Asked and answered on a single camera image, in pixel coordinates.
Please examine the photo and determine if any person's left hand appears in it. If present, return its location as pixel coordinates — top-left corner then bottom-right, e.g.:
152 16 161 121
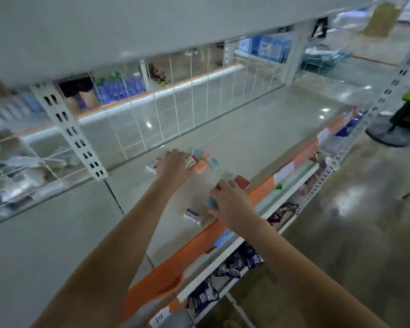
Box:
154 149 194 192

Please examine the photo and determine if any person's right hand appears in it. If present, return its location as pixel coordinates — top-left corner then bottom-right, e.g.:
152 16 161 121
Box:
206 178 259 233

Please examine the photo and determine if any pile of mixed erasers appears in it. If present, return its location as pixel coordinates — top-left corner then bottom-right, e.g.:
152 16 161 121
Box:
145 147 253 226

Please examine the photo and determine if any person's right forearm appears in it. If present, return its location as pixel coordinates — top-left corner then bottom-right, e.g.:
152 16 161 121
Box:
242 215 390 328

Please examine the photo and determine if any person's left forearm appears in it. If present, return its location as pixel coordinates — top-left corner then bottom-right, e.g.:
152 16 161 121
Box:
31 179 179 328

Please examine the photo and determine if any white orange metal shelf unit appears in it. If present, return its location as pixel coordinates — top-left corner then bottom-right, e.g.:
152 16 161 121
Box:
0 0 410 328

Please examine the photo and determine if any blue small snack packet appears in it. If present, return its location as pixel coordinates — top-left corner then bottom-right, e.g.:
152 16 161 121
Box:
213 229 235 248

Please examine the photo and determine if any row of dark snack packets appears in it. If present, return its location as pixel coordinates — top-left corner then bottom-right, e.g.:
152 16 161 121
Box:
186 160 329 316

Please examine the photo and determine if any row of blue bottles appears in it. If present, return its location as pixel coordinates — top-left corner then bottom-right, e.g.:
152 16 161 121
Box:
94 70 147 107

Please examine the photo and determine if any pile of white packets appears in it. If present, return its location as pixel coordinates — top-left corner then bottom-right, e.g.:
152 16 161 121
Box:
0 128 84 210

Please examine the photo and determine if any row of blue packages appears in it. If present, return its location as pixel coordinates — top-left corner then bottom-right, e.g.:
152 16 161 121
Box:
235 33 296 65

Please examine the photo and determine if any white wire grid panel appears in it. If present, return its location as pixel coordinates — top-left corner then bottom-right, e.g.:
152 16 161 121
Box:
0 44 308 226

